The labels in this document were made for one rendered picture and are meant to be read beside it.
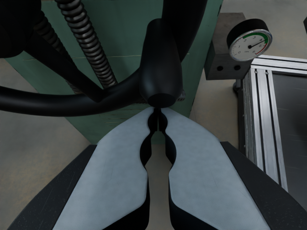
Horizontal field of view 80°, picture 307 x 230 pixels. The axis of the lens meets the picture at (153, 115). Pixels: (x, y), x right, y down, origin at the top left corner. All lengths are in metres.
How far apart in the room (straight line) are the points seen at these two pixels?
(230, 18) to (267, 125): 0.47
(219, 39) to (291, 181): 0.56
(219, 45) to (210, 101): 0.69
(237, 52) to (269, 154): 0.49
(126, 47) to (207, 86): 0.78
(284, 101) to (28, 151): 1.20
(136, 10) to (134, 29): 0.04
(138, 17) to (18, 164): 0.95
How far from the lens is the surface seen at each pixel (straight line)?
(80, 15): 0.23
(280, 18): 1.73
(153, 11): 0.35
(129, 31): 0.38
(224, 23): 0.45
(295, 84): 1.01
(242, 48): 0.35
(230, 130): 1.01
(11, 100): 0.27
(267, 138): 0.79
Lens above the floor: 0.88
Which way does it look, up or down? 62 degrees down
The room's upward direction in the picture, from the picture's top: 5 degrees counter-clockwise
